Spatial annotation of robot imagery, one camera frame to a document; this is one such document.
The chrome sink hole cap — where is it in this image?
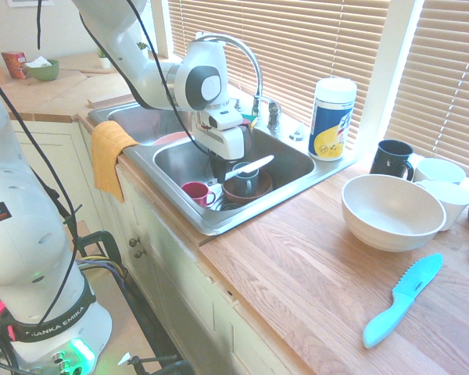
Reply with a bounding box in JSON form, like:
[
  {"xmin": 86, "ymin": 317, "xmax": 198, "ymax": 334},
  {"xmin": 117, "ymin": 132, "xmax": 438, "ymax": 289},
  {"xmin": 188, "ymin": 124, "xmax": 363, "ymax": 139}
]
[{"xmin": 288, "ymin": 123, "xmax": 306, "ymax": 143}]

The pink plate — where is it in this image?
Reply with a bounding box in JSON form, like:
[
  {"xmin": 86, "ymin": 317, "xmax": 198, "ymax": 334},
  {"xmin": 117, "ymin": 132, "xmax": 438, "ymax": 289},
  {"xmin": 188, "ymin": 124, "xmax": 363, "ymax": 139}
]
[{"xmin": 152, "ymin": 131, "xmax": 191, "ymax": 148}]

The black metal robot stand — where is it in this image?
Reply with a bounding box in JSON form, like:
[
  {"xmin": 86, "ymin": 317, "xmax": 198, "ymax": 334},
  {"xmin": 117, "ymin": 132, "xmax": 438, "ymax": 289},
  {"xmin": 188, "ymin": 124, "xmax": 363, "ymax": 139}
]
[{"xmin": 73, "ymin": 230, "xmax": 195, "ymax": 375}]

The red ceramic mug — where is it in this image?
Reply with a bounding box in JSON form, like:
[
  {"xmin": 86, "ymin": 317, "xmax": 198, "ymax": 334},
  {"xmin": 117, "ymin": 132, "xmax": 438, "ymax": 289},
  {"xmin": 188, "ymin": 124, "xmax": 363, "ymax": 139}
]
[{"xmin": 181, "ymin": 181, "xmax": 217, "ymax": 209}]

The long black robot cable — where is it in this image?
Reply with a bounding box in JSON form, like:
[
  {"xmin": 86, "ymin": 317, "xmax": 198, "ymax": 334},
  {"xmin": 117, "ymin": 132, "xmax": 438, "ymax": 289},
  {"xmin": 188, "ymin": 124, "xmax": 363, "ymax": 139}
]
[{"xmin": 0, "ymin": 0, "xmax": 214, "ymax": 333}]

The large cream bowl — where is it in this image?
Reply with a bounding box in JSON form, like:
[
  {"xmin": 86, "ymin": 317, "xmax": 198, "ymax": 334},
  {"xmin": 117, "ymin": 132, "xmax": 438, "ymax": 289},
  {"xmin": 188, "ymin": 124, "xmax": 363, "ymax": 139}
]
[{"xmin": 340, "ymin": 173, "xmax": 448, "ymax": 252}]

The short hanging black cable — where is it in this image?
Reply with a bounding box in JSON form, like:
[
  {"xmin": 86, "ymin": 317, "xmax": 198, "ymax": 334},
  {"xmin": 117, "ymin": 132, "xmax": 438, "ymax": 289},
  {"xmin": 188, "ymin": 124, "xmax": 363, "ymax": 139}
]
[{"xmin": 35, "ymin": 0, "xmax": 45, "ymax": 50}]

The metal sink drain strainer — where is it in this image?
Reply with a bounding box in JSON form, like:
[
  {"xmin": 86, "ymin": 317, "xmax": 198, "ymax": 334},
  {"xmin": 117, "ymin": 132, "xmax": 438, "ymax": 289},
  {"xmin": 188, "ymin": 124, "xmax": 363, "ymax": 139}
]
[{"xmin": 214, "ymin": 199, "xmax": 242, "ymax": 213}]

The chrome gooseneck faucet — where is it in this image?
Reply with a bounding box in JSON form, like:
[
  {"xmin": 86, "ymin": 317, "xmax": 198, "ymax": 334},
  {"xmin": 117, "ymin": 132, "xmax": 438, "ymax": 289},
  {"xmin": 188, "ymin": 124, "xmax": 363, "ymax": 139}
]
[{"xmin": 195, "ymin": 33, "xmax": 267, "ymax": 120}]

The white window frame post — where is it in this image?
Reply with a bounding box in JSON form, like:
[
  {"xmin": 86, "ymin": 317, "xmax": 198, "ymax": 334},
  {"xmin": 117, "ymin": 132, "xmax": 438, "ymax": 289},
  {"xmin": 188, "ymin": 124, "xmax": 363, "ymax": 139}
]
[{"xmin": 355, "ymin": 0, "xmax": 426, "ymax": 152}]

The stainless steel double sink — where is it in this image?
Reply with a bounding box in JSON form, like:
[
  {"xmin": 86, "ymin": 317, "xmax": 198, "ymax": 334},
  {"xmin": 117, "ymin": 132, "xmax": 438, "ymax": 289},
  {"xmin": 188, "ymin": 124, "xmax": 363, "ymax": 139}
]
[{"xmin": 88, "ymin": 99, "xmax": 360, "ymax": 237}]

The blue yellow wipes canister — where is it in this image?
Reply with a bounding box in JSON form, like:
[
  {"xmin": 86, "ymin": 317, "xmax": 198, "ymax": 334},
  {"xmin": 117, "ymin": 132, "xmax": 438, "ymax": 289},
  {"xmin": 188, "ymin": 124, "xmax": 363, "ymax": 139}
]
[{"xmin": 307, "ymin": 77, "xmax": 359, "ymax": 163}]

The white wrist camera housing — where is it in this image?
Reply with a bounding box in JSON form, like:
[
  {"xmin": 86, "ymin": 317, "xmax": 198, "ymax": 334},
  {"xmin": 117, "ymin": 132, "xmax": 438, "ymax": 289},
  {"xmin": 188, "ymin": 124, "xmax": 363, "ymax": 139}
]
[{"xmin": 206, "ymin": 107, "xmax": 244, "ymax": 130}]

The red cardboard box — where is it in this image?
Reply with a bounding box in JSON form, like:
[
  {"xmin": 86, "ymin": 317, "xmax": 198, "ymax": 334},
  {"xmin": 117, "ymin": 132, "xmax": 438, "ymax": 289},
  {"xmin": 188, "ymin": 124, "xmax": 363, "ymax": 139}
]
[{"xmin": 0, "ymin": 50, "xmax": 29, "ymax": 80}]

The pale-handled metal fork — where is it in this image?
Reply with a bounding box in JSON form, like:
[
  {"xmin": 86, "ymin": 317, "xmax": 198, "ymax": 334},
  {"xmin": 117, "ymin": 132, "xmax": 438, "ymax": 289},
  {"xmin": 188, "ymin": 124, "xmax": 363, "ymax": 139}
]
[{"xmin": 223, "ymin": 155, "xmax": 276, "ymax": 181}]

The small plant in white pot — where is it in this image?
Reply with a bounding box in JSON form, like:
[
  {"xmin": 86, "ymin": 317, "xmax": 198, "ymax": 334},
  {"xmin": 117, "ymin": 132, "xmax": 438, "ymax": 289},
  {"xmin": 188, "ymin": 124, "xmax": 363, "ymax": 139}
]
[{"xmin": 95, "ymin": 46, "xmax": 113, "ymax": 70}]

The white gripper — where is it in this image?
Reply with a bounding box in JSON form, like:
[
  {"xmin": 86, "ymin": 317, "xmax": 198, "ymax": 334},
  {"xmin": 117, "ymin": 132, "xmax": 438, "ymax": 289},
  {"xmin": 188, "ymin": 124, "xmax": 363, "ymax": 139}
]
[{"xmin": 192, "ymin": 123, "xmax": 247, "ymax": 184}]

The green bowl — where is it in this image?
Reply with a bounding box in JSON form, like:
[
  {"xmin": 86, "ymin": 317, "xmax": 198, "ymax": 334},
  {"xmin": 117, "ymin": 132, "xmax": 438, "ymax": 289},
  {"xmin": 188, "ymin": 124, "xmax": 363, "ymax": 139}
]
[{"xmin": 25, "ymin": 59, "xmax": 61, "ymax": 83}]

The chrome faucet side handle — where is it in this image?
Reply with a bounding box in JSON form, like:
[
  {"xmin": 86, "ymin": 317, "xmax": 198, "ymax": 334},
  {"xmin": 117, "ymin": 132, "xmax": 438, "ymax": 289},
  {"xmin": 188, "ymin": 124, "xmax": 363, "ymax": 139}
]
[{"xmin": 265, "ymin": 99, "xmax": 285, "ymax": 132}]

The grey-blue ceramic mug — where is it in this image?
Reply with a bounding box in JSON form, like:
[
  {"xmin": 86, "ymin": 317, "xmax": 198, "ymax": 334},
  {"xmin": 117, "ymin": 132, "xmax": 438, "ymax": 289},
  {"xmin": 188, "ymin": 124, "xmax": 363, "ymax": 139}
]
[{"xmin": 232, "ymin": 162, "xmax": 260, "ymax": 198}]

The narrow wooden window blind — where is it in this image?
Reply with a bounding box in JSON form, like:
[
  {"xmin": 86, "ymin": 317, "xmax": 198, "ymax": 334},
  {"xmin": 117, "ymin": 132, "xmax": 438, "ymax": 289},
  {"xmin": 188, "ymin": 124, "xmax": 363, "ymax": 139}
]
[{"xmin": 385, "ymin": 0, "xmax": 469, "ymax": 181}]

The brown wooden bowl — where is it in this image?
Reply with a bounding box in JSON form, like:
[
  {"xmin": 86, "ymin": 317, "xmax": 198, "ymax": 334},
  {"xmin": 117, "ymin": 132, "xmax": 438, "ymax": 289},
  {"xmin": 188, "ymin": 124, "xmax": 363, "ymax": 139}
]
[{"xmin": 221, "ymin": 170, "xmax": 275, "ymax": 205}]

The cream kitchen base cabinet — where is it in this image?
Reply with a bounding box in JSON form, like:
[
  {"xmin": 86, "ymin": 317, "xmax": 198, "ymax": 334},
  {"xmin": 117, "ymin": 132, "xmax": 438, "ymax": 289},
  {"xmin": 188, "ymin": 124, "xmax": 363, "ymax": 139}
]
[{"xmin": 10, "ymin": 116, "xmax": 317, "ymax": 375}]

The white paper napkin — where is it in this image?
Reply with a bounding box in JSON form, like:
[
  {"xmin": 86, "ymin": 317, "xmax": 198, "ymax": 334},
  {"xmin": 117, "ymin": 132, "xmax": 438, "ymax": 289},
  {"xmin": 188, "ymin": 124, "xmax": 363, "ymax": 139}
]
[{"xmin": 25, "ymin": 55, "xmax": 52, "ymax": 69}]

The light blue plastic knife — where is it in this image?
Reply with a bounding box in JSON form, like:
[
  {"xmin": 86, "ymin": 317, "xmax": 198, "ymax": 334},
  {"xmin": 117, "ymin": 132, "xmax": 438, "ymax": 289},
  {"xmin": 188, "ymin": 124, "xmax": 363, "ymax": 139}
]
[{"xmin": 361, "ymin": 252, "xmax": 445, "ymax": 349}]

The plain white bowl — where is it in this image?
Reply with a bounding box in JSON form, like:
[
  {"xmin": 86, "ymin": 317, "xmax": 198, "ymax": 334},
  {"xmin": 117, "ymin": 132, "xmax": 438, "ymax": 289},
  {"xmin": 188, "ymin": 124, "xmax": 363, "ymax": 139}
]
[{"xmin": 414, "ymin": 179, "xmax": 469, "ymax": 233}]

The black ceramic mug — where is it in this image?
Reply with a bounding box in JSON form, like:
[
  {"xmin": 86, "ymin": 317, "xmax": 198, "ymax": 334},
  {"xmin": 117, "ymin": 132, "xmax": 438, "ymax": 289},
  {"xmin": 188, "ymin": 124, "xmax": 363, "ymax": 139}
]
[{"xmin": 369, "ymin": 139, "xmax": 416, "ymax": 182}]

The white bowl with blue rim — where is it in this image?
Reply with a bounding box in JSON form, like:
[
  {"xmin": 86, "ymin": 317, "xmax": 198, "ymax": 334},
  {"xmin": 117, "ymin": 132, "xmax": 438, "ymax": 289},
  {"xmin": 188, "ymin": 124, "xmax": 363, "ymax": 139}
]
[{"xmin": 412, "ymin": 157, "xmax": 467, "ymax": 187}]

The orange dish towel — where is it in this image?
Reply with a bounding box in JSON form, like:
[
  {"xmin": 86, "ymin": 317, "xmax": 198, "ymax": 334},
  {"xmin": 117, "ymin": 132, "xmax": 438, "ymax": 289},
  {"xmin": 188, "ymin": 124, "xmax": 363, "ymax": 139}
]
[{"xmin": 90, "ymin": 120, "xmax": 140, "ymax": 205}]

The wide wooden window blind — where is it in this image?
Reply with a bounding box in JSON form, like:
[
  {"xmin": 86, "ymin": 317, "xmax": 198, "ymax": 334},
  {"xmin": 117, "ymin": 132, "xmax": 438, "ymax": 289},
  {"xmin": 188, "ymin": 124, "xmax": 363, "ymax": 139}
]
[{"xmin": 166, "ymin": 0, "xmax": 390, "ymax": 152}]

